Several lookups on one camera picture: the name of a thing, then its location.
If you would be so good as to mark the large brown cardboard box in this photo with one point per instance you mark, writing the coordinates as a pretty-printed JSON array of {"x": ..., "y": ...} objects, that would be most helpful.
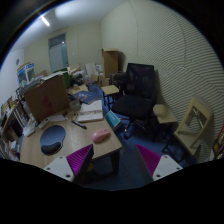
[{"x": 47, "y": 98}]

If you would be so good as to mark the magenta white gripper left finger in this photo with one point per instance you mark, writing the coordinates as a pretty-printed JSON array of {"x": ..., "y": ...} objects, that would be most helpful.
[{"x": 73, "y": 167}]

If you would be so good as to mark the beige wooden folding chair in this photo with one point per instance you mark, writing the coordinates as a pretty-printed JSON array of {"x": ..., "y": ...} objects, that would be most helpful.
[{"x": 194, "y": 124}]

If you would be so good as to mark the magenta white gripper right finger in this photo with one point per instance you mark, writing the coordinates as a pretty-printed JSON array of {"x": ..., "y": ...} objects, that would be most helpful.
[{"x": 155, "y": 165}]

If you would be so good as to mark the tall brown cardboard box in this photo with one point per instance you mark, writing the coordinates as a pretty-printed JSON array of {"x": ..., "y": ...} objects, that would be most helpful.
[{"x": 110, "y": 61}]

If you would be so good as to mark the white door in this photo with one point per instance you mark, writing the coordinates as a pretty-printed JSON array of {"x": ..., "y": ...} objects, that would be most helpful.
[{"x": 58, "y": 52}]

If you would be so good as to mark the teal book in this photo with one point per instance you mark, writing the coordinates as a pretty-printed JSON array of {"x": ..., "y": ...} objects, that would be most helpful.
[{"x": 113, "y": 121}]

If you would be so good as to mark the dark blue mouse pad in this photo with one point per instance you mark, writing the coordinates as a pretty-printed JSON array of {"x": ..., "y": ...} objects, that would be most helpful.
[{"x": 51, "y": 141}]

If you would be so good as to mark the blue white printed box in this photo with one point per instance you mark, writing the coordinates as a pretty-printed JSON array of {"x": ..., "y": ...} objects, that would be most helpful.
[{"x": 26, "y": 74}]

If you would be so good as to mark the white remote control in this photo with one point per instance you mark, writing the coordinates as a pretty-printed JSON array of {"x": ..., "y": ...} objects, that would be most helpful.
[{"x": 43, "y": 123}]

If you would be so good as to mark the open white notebook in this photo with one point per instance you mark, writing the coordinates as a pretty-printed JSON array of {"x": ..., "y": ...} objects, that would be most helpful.
[{"x": 90, "y": 112}]

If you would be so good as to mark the black marker pen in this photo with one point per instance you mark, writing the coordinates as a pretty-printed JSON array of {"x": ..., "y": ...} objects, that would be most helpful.
[{"x": 79, "y": 124}]

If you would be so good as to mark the small wooden side table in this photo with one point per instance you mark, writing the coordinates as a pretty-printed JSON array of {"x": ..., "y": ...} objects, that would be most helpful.
[{"x": 109, "y": 94}]

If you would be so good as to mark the wooden desk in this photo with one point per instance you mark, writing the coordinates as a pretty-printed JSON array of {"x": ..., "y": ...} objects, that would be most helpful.
[{"x": 75, "y": 139}]

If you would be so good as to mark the small wooden stool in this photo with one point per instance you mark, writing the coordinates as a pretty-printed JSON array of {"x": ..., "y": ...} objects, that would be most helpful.
[{"x": 165, "y": 119}]

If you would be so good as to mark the pink computer mouse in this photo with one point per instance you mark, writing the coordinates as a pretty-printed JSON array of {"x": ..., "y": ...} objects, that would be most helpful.
[{"x": 100, "y": 134}]

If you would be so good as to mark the black mesh office chair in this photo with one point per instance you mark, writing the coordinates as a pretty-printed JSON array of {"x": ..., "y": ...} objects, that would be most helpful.
[{"x": 139, "y": 95}]

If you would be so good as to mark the blue book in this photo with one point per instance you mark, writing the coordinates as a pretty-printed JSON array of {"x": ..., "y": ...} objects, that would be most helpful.
[{"x": 86, "y": 97}]

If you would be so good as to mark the ceiling tube light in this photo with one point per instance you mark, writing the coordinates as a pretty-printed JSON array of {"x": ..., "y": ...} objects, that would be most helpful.
[{"x": 45, "y": 21}]

